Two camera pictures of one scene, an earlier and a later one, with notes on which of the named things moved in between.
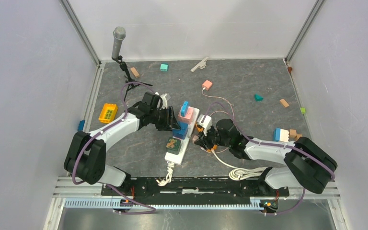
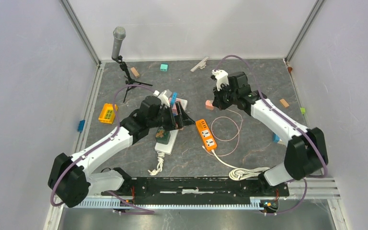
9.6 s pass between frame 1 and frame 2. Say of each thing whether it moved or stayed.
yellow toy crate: stayed
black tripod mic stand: stayed
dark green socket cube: moved
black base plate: stayed
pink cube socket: moved
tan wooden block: stayed
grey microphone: stayed
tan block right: stayed
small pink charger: moved
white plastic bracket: stayed
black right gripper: moved
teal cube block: stayed
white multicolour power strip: moved
